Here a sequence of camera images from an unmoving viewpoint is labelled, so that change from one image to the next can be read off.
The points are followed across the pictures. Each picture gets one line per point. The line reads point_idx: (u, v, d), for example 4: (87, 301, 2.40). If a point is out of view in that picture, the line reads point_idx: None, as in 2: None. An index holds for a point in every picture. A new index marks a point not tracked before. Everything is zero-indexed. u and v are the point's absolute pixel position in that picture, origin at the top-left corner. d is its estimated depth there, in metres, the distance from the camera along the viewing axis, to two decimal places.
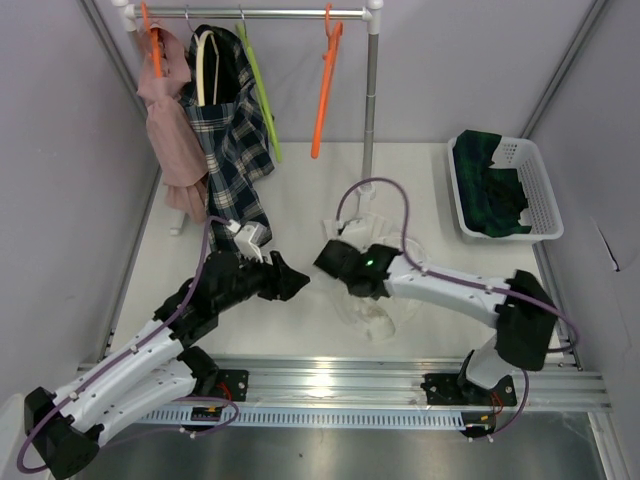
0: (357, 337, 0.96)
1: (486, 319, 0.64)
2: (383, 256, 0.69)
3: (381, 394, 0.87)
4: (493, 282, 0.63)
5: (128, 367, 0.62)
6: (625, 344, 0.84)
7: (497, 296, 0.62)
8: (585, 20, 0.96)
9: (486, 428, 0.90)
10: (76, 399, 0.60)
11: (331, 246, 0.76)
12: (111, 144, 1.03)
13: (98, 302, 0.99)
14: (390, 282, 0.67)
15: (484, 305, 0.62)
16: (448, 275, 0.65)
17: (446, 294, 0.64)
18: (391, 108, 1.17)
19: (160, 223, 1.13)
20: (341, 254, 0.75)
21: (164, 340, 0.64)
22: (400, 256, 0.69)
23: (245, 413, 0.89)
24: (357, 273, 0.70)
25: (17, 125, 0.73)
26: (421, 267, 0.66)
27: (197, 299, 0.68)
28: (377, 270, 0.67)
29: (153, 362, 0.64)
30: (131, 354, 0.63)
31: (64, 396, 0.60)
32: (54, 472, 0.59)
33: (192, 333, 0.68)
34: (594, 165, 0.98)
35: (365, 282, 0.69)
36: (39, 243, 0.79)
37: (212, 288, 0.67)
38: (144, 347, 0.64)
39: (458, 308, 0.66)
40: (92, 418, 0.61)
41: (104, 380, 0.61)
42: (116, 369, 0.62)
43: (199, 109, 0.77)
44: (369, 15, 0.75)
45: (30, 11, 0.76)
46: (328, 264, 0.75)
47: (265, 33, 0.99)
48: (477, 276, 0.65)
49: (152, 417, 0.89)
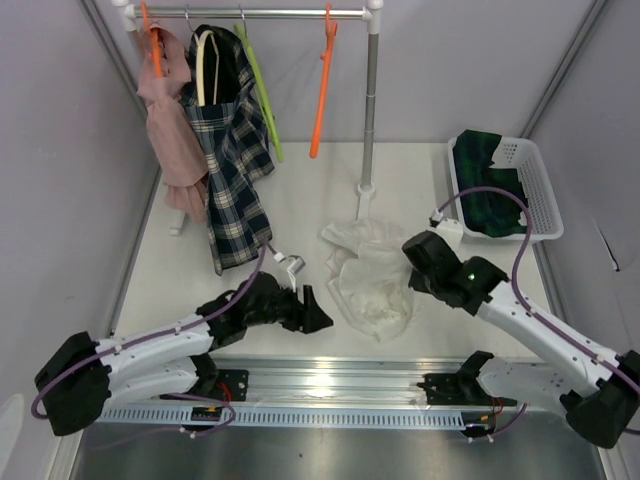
0: (363, 339, 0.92)
1: (579, 387, 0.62)
2: (485, 274, 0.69)
3: (380, 393, 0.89)
4: (605, 355, 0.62)
5: (167, 343, 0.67)
6: (625, 344, 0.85)
7: (604, 370, 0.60)
8: (584, 20, 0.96)
9: (486, 428, 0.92)
10: (118, 352, 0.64)
11: (428, 240, 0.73)
12: (111, 144, 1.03)
13: (99, 302, 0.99)
14: (489, 307, 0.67)
15: (586, 373, 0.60)
16: (558, 329, 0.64)
17: (544, 342, 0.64)
18: (391, 108, 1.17)
19: (160, 223, 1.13)
20: (437, 253, 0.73)
21: (204, 332, 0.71)
22: (505, 283, 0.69)
23: (245, 413, 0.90)
24: (451, 282, 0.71)
25: (17, 125, 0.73)
26: (529, 307, 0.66)
27: (235, 310, 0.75)
28: (478, 288, 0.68)
29: (185, 349, 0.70)
30: (173, 333, 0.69)
31: (108, 346, 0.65)
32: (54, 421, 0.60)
33: (222, 340, 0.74)
34: (594, 165, 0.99)
35: (458, 293, 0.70)
36: (39, 243, 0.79)
37: (248, 302, 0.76)
38: (188, 332, 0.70)
39: (552, 363, 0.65)
40: (119, 378, 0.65)
41: (146, 347, 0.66)
42: (158, 341, 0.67)
43: (199, 109, 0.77)
44: (369, 15, 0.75)
45: (31, 11, 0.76)
46: (419, 260, 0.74)
47: (264, 33, 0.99)
48: (587, 342, 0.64)
49: (152, 417, 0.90)
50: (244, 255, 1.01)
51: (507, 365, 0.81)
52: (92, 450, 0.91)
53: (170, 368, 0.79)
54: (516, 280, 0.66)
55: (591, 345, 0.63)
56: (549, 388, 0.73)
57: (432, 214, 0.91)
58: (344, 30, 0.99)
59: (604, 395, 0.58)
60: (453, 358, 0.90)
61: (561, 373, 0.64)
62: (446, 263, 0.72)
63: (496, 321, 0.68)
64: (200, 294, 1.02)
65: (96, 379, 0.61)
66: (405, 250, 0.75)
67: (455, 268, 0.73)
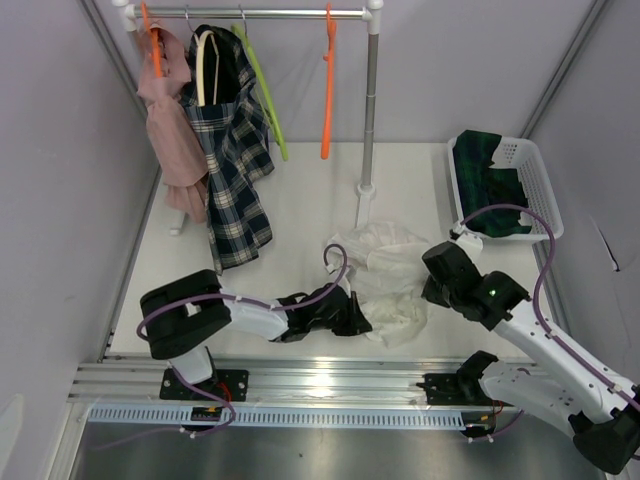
0: (369, 345, 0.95)
1: (591, 412, 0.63)
2: (506, 290, 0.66)
3: (379, 393, 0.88)
4: (621, 384, 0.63)
5: (264, 314, 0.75)
6: (626, 345, 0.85)
7: (619, 399, 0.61)
8: (585, 20, 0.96)
9: (486, 428, 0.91)
10: (235, 301, 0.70)
11: (450, 252, 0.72)
12: (111, 144, 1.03)
13: (98, 302, 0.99)
14: (509, 324, 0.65)
15: (601, 400, 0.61)
16: (576, 352, 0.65)
17: (561, 366, 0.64)
18: (391, 108, 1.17)
19: (161, 223, 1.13)
20: (458, 265, 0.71)
21: (282, 320, 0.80)
22: (527, 302, 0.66)
23: (244, 413, 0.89)
24: (470, 295, 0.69)
25: (17, 125, 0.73)
26: (550, 332, 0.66)
27: (301, 312, 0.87)
28: (496, 303, 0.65)
29: (266, 326, 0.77)
30: (267, 308, 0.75)
31: (229, 292, 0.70)
32: (154, 347, 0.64)
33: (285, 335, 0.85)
34: (594, 165, 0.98)
35: (477, 307, 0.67)
36: (39, 242, 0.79)
37: (317, 309, 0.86)
38: (275, 313, 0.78)
39: (564, 383, 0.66)
40: None
41: (252, 310, 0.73)
42: (260, 309, 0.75)
43: (199, 109, 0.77)
44: (369, 15, 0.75)
45: (31, 12, 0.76)
46: (441, 272, 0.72)
47: (265, 33, 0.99)
48: (604, 368, 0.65)
49: (152, 417, 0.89)
50: (244, 255, 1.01)
51: (511, 370, 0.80)
52: (91, 450, 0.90)
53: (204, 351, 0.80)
54: (537, 300, 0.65)
55: (608, 373, 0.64)
56: (556, 405, 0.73)
57: (454, 228, 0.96)
58: (344, 30, 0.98)
59: (619, 423, 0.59)
60: (454, 358, 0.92)
61: (575, 397, 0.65)
62: (467, 277, 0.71)
63: (512, 339, 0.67)
64: None
65: (213, 315, 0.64)
66: (426, 261, 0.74)
67: (475, 282, 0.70)
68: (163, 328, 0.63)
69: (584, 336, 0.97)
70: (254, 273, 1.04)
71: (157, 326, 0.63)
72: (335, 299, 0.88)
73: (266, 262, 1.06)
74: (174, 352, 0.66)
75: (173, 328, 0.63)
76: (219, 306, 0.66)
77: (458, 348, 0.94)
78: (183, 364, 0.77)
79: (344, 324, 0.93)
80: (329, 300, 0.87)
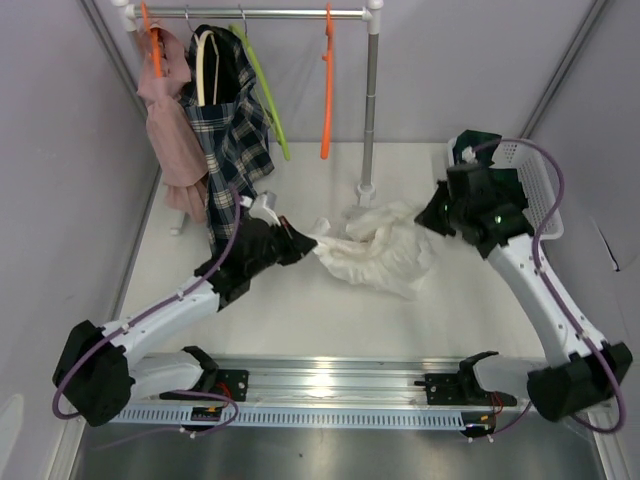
0: (367, 342, 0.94)
1: (552, 353, 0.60)
2: (513, 224, 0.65)
3: (379, 393, 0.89)
4: (591, 334, 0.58)
5: (176, 310, 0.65)
6: (626, 345, 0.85)
7: (582, 346, 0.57)
8: (585, 20, 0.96)
9: (486, 428, 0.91)
10: (126, 332, 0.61)
11: (475, 170, 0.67)
12: (110, 143, 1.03)
13: (98, 301, 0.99)
14: (500, 251, 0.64)
15: (564, 342, 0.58)
16: (558, 292, 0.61)
17: (537, 303, 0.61)
18: (391, 108, 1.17)
19: (160, 223, 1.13)
20: (477, 187, 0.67)
21: (207, 291, 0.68)
22: (529, 237, 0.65)
23: (245, 413, 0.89)
24: (475, 218, 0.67)
25: (17, 125, 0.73)
26: (540, 267, 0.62)
27: (231, 261, 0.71)
28: (498, 233, 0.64)
29: (192, 312, 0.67)
30: (177, 299, 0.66)
31: (115, 328, 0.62)
32: (87, 415, 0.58)
33: (229, 294, 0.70)
34: (594, 165, 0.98)
35: (478, 230, 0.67)
36: (39, 242, 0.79)
37: (245, 251, 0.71)
38: (192, 294, 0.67)
39: (538, 324, 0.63)
40: (137, 354, 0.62)
41: (156, 318, 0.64)
42: (166, 309, 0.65)
43: (199, 109, 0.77)
44: (369, 15, 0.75)
45: (31, 12, 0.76)
46: (459, 186, 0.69)
47: (265, 33, 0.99)
48: (581, 316, 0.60)
49: (152, 417, 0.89)
50: None
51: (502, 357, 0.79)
52: (90, 450, 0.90)
53: (176, 361, 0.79)
54: (538, 236, 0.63)
55: (583, 322, 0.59)
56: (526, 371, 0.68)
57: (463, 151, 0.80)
58: (344, 30, 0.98)
59: (572, 364, 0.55)
60: (454, 358, 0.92)
61: (542, 337, 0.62)
62: (483, 198, 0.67)
63: (501, 269, 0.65)
64: None
65: (113, 358, 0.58)
66: (451, 172, 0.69)
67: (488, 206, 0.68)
68: (79, 396, 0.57)
69: None
70: None
71: (76, 398, 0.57)
72: (247, 232, 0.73)
73: None
74: (116, 407, 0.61)
75: (88, 393, 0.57)
76: (112, 350, 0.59)
77: (458, 347, 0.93)
78: (166, 386, 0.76)
79: (285, 251, 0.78)
80: (246, 238, 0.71)
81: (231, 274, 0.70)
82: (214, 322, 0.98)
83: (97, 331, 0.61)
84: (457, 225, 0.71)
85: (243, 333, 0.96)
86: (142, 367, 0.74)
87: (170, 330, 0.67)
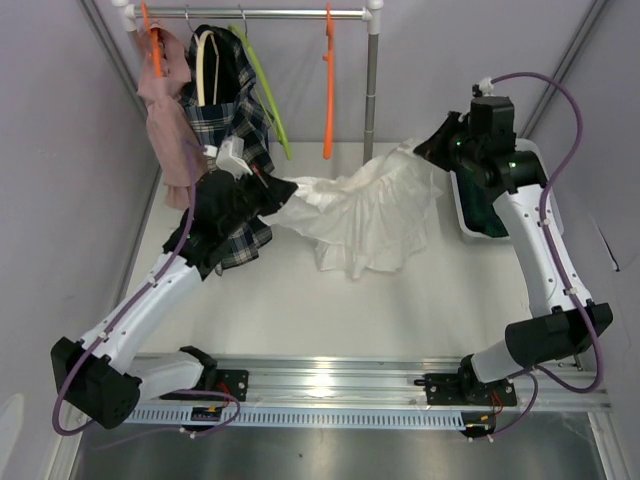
0: (367, 342, 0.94)
1: (535, 304, 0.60)
2: (526, 170, 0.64)
3: (380, 393, 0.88)
4: (578, 290, 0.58)
5: (153, 298, 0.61)
6: (626, 345, 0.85)
7: (567, 301, 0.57)
8: (584, 21, 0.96)
9: (486, 428, 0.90)
10: (106, 340, 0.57)
11: (502, 108, 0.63)
12: (111, 143, 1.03)
13: (98, 301, 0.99)
14: (507, 197, 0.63)
15: (550, 295, 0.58)
16: (556, 247, 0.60)
17: (531, 252, 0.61)
18: (391, 108, 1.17)
19: (160, 223, 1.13)
20: (499, 126, 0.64)
21: (182, 268, 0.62)
22: (540, 188, 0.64)
23: (245, 413, 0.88)
24: (489, 159, 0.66)
25: (17, 125, 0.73)
26: (543, 219, 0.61)
27: (201, 223, 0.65)
28: (510, 178, 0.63)
29: (173, 293, 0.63)
30: (150, 286, 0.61)
31: (93, 338, 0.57)
32: (100, 421, 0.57)
33: (208, 259, 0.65)
34: (594, 164, 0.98)
35: (489, 173, 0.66)
36: (40, 242, 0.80)
37: (214, 211, 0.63)
38: (163, 276, 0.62)
39: (529, 277, 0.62)
40: (127, 359, 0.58)
41: (135, 315, 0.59)
42: (143, 301, 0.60)
43: (199, 109, 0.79)
44: (369, 15, 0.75)
45: (31, 12, 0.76)
46: (484, 120, 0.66)
47: (265, 33, 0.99)
48: (572, 272, 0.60)
49: (151, 417, 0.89)
50: (244, 255, 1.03)
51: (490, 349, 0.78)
52: (90, 451, 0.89)
53: (175, 360, 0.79)
54: (550, 188, 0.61)
55: (574, 279, 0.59)
56: None
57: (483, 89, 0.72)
58: (344, 30, 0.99)
59: (550, 317, 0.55)
60: (454, 358, 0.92)
61: (529, 287, 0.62)
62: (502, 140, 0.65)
63: (505, 215, 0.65)
64: (199, 294, 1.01)
65: (101, 369, 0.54)
66: (476, 104, 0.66)
67: (506, 147, 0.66)
68: (86, 405, 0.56)
69: None
70: (254, 273, 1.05)
71: (84, 405, 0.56)
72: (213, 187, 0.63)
73: (266, 262, 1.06)
74: (129, 403, 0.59)
75: (94, 401, 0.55)
76: (97, 361, 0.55)
77: (458, 347, 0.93)
78: (172, 385, 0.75)
79: (262, 202, 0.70)
80: (212, 195, 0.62)
81: (203, 240, 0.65)
82: (215, 322, 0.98)
83: (77, 345, 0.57)
84: (468, 163, 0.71)
85: (244, 335, 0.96)
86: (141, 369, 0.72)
87: (154, 321, 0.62)
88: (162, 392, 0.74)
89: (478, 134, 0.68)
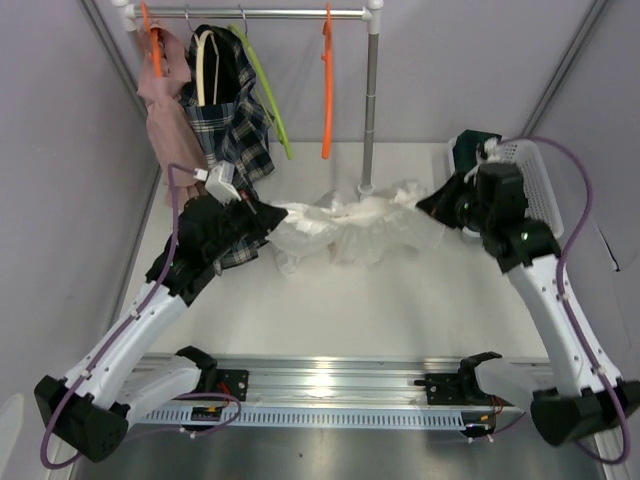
0: (367, 342, 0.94)
1: (563, 384, 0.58)
2: (539, 239, 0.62)
3: (380, 393, 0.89)
4: (607, 370, 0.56)
5: (135, 331, 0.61)
6: (625, 344, 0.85)
7: (597, 381, 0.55)
8: (585, 21, 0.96)
9: (486, 428, 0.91)
10: (89, 377, 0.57)
11: (512, 177, 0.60)
12: (110, 143, 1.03)
13: (98, 301, 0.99)
14: (524, 271, 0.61)
15: (577, 375, 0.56)
16: (578, 321, 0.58)
17: (554, 330, 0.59)
18: (391, 108, 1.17)
19: (160, 223, 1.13)
20: (509, 193, 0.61)
21: (165, 297, 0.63)
22: (554, 257, 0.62)
23: (246, 413, 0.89)
24: (501, 230, 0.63)
25: (17, 125, 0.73)
26: (563, 293, 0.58)
27: (186, 251, 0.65)
28: (523, 251, 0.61)
29: (156, 323, 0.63)
30: (133, 320, 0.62)
31: (76, 376, 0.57)
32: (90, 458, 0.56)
33: (192, 285, 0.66)
34: (594, 164, 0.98)
35: (501, 244, 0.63)
36: (40, 242, 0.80)
37: (198, 239, 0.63)
38: (145, 309, 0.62)
39: (553, 354, 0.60)
40: (112, 393, 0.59)
41: (118, 349, 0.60)
42: (126, 335, 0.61)
43: (199, 109, 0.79)
44: (369, 15, 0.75)
45: (31, 12, 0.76)
46: (491, 189, 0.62)
47: (265, 33, 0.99)
48: (599, 349, 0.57)
49: (152, 417, 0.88)
50: (244, 255, 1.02)
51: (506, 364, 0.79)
52: None
53: (171, 369, 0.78)
54: (565, 259, 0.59)
55: (602, 356, 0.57)
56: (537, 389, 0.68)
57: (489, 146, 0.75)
58: (344, 30, 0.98)
59: (582, 403, 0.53)
60: (454, 358, 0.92)
61: (555, 363, 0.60)
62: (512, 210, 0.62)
63: (522, 289, 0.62)
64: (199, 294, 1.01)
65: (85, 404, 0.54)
66: (482, 172, 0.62)
67: (517, 214, 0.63)
68: (75, 443, 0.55)
69: None
70: (254, 273, 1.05)
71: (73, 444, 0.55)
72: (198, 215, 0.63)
73: (266, 262, 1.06)
74: (119, 435, 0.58)
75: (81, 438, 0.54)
76: (80, 399, 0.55)
77: (459, 347, 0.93)
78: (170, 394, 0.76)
79: (249, 227, 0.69)
80: (197, 223, 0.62)
81: (185, 267, 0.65)
82: (215, 322, 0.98)
83: (59, 383, 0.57)
84: (477, 227, 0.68)
85: (244, 335, 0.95)
86: (134, 388, 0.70)
87: (140, 351, 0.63)
88: (164, 401, 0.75)
89: (487, 200, 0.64)
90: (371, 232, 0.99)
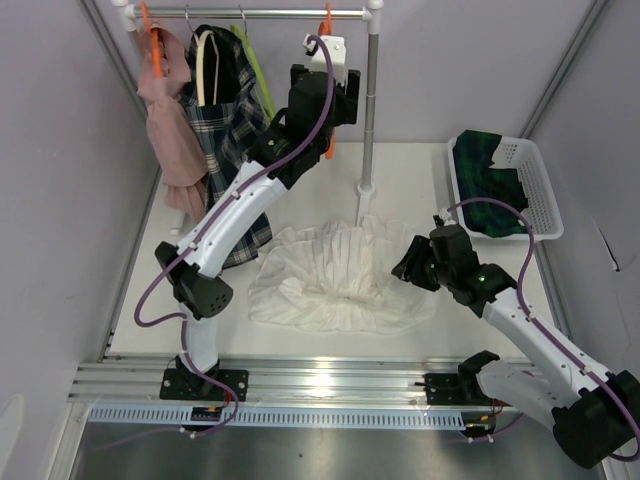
0: (366, 341, 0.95)
1: (564, 395, 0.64)
2: (496, 281, 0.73)
3: (383, 393, 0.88)
4: (594, 368, 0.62)
5: (236, 210, 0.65)
6: (625, 344, 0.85)
7: (588, 381, 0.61)
8: (583, 22, 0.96)
9: (486, 428, 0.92)
10: (196, 248, 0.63)
11: (455, 237, 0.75)
12: (111, 142, 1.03)
13: (98, 302, 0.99)
14: (491, 307, 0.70)
15: (571, 380, 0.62)
16: (553, 333, 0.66)
17: (536, 347, 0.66)
18: (391, 109, 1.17)
19: (160, 223, 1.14)
20: (459, 249, 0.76)
21: (265, 183, 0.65)
22: (513, 289, 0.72)
23: (245, 413, 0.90)
24: (464, 281, 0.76)
25: (17, 124, 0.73)
26: (530, 313, 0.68)
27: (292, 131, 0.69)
28: (485, 292, 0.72)
29: (256, 205, 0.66)
30: (235, 200, 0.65)
31: (185, 246, 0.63)
32: (201, 314, 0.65)
33: (291, 169, 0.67)
34: (594, 165, 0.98)
35: (467, 292, 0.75)
36: (39, 240, 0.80)
37: (308, 115, 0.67)
38: (249, 189, 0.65)
39: (546, 374, 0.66)
40: (215, 265, 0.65)
41: (220, 226, 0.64)
42: (229, 213, 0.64)
43: (198, 109, 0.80)
44: (369, 15, 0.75)
45: (34, 13, 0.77)
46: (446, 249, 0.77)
47: (266, 35, 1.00)
48: (580, 353, 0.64)
49: (153, 417, 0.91)
50: (244, 255, 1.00)
51: (511, 370, 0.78)
52: (91, 450, 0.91)
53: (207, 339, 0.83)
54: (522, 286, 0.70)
55: (583, 357, 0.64)
56: (543, 399, 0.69)
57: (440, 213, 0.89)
58: (344, 30, 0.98)
59: (589, 407, 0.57)
60: (453, 358, 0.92)
61: (551, 379, 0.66)
62: (466, 262, 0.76)
63: (497, 322, 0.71)
64: None
65: (190, 276, 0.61)
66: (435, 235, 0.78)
67: (473, 267, 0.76)
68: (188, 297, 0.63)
69: (585, 336, 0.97)
70: (252, 272, 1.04)
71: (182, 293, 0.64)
72: (307, 90, 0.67)
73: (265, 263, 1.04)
74: (224, 300, 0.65)
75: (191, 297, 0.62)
76: (187, 270, 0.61)
77: (458, 347, 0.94)
78: (199, 355, 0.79)
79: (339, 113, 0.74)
80: (309, 96, 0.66)
81: (285, 149, 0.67)
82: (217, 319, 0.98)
83: (173, 248, 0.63)
84: (446, 281, 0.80)
85: (245, 334, 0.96)
86: None
87: (240, 231, 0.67)
88: (195, 349, 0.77)
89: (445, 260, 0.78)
90: (354, 310, 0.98)
